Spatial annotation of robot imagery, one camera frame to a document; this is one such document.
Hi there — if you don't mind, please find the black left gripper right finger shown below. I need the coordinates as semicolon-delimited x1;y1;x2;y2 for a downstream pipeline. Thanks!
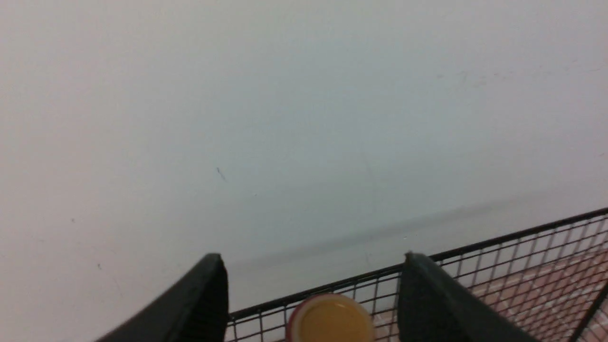
398;252;534;342

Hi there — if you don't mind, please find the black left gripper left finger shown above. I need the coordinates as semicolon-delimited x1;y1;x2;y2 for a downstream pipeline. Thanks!
98;253;229;342

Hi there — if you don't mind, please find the red label soy sauce bottle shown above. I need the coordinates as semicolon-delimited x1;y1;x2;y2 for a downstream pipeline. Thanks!
285;294;375;342

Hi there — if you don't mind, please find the pink checkered tablecloth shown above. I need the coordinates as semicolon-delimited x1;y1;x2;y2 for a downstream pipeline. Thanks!
370;247;608;342

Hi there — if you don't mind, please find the black wire mesh shelf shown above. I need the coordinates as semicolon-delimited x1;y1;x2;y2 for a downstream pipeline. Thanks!
225;209;608;342

